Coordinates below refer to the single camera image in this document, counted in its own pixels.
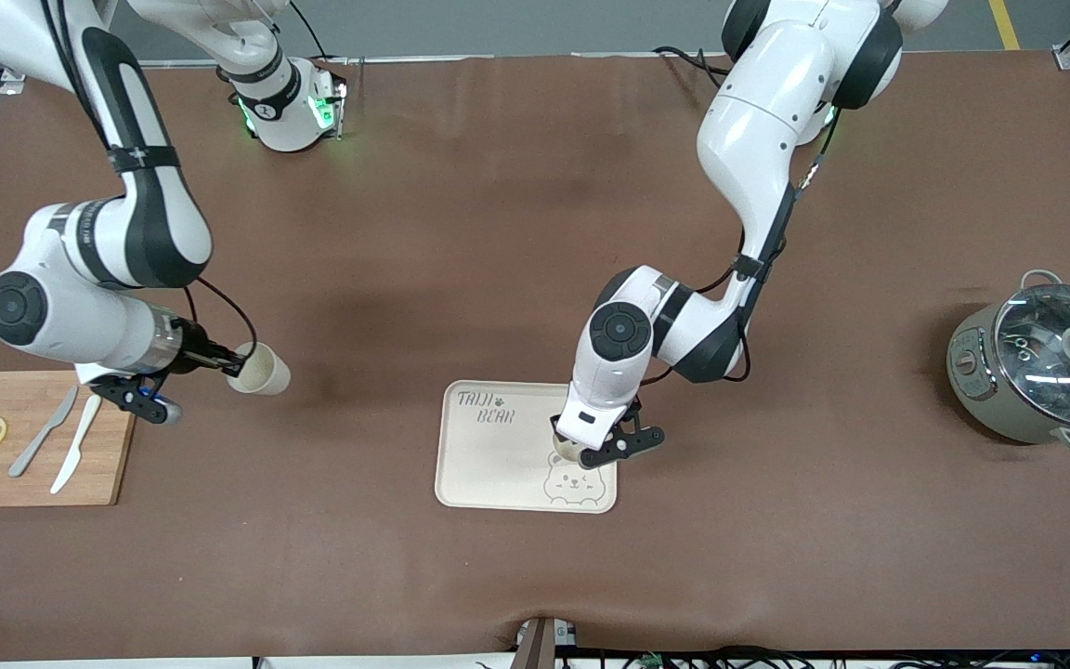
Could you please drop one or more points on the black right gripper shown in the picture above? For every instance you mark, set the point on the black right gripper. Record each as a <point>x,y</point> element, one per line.
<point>192,354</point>

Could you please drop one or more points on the white plastic cup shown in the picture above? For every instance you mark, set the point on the white plastic cup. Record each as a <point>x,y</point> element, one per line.
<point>266,374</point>
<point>565,452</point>

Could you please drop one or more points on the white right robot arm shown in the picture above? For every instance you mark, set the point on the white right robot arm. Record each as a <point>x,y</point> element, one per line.
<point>80,325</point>

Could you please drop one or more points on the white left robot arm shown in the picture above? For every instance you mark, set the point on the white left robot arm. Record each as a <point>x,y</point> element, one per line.
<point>749,139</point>

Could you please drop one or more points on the cream tray with bear print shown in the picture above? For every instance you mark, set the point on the cream tray with bear print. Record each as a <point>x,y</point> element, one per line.
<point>498,465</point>

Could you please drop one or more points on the white plastic knife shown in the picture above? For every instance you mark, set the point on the white plastic knife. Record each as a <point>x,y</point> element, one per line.
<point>75,446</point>

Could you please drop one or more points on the grey plastic knife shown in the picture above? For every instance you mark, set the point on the grey plastic knife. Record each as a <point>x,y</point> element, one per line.
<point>38,441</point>

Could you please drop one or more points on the bamboo cutting board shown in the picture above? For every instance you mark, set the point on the bamboo cutting board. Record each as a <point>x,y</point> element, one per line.
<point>33,465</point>

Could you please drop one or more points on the grey-green electric pot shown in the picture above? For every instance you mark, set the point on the grey-green electric pot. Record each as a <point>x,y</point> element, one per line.
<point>972,372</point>

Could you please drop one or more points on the glass pot lid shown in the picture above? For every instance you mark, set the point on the glass pot lid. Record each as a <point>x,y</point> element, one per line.
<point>1055,372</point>

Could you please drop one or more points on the silver table edge rail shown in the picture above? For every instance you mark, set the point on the silver table edge rail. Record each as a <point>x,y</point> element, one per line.
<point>498,58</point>

